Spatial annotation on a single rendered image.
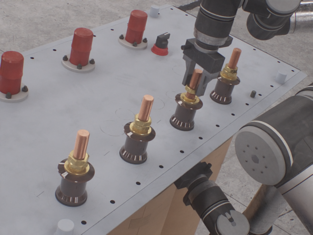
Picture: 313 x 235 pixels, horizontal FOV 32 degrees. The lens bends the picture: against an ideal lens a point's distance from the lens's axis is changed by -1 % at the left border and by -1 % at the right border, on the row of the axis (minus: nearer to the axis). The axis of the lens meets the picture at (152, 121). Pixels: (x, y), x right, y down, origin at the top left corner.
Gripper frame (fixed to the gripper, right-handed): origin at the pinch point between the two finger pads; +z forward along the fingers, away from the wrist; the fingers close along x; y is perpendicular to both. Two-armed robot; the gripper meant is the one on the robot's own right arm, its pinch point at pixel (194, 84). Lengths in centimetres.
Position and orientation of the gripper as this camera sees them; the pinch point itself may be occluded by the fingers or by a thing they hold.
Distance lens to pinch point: 174.5
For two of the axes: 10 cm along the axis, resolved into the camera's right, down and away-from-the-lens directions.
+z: -2.3, 8.1, 5.5
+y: -7.5, 2.1, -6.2
